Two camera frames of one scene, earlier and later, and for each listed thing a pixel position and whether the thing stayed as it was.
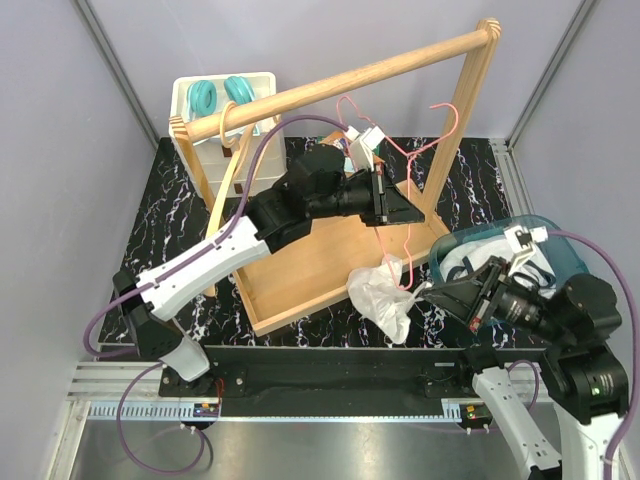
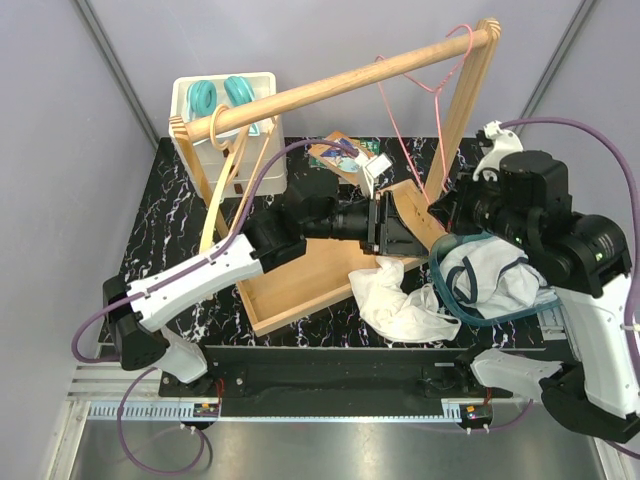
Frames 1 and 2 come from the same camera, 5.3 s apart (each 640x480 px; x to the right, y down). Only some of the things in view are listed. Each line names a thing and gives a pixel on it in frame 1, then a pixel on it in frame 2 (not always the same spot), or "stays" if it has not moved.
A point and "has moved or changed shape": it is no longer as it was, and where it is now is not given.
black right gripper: [461, 298] to [450, 208]
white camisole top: [376, 293] has moved or changed shape
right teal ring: [237, 90] stays
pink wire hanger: [387, 263] to [436, 92]
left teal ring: [202, 97] stays
